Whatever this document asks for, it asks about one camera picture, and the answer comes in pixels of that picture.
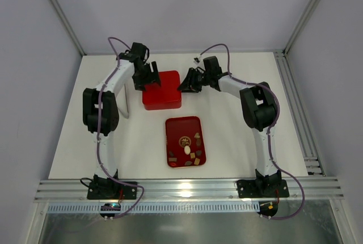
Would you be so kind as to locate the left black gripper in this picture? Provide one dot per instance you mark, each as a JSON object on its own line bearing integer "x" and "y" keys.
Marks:
{"x": 144, "y": 76}

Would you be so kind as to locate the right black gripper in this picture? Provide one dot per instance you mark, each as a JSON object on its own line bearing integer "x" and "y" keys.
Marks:
{"x": 195, "y": 79}

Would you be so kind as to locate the red box lid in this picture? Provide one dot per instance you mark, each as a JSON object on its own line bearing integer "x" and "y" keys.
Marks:
{"x": 170, "y": 81}

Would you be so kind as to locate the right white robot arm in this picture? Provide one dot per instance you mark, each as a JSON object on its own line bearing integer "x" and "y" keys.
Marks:
{"x": 260, "y": 113}

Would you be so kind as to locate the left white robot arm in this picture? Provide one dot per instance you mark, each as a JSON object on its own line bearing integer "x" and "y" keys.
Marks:
{"x": 101, "y": 117}

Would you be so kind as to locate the red compartment chocolate box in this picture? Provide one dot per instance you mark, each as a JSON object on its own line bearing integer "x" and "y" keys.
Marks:
{"x": 158, "y": 104}

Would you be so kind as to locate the white oval chocolate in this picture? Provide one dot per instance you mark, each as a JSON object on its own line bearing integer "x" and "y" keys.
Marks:
{"x": 187, "y": 150}

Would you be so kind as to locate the red rectangular tray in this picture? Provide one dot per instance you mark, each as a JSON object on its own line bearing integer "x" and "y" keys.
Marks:
{"x": 180, "y": 132}

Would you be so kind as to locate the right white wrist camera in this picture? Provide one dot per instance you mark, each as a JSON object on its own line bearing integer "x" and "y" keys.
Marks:
{"x": 197, "y": 61}

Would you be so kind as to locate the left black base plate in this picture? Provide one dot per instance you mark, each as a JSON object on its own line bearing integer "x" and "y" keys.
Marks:
{"x": 128, "y": 191}

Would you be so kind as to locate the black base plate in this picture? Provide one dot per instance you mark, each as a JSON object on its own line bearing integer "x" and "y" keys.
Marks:
{"x": 128, "y": 191}
{"x": 256, "y": 189}

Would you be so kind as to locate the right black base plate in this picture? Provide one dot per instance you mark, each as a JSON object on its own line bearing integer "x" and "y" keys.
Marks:
{"x": 256, "y": 189}

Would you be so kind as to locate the slotted cable duct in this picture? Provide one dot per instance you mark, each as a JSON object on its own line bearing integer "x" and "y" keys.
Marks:
{"x": 161, "y": 207}

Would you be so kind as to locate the aluminium front rail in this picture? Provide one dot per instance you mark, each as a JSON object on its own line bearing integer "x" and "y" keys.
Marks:
{"x": 314, "y": 187}

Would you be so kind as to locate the right aluminium frame rails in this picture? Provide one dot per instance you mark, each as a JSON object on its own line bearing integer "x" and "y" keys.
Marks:
{"x": 304, "y": 133}

